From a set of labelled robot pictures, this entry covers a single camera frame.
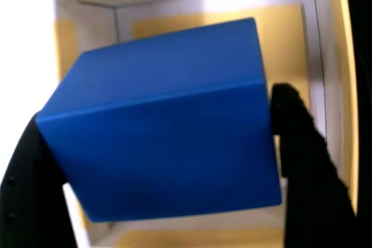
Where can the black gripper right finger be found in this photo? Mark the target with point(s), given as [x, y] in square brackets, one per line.
[314, 195]

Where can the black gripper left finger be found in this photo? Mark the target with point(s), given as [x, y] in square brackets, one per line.
[29, 195]

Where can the blue block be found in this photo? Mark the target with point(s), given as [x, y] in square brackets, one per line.
[162, 132]

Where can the yellow open cardboard box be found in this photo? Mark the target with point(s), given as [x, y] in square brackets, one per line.
[290, 56]

